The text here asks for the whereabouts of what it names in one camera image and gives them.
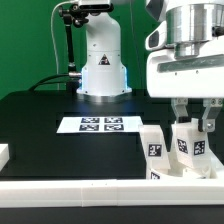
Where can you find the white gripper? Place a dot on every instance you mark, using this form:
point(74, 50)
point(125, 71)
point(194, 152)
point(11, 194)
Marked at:
point(198, 77)

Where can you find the white sheet with tags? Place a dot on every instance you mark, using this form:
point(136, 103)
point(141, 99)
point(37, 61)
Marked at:
point(106, 124)

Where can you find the white block at left edge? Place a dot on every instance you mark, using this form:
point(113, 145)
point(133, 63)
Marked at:
point(4, 155)

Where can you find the white obstacle wall frame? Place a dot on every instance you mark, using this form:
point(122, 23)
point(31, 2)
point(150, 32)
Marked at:
point(91, 193)

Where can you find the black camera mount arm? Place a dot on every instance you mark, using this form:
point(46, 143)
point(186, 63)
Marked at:
point(72, 17)

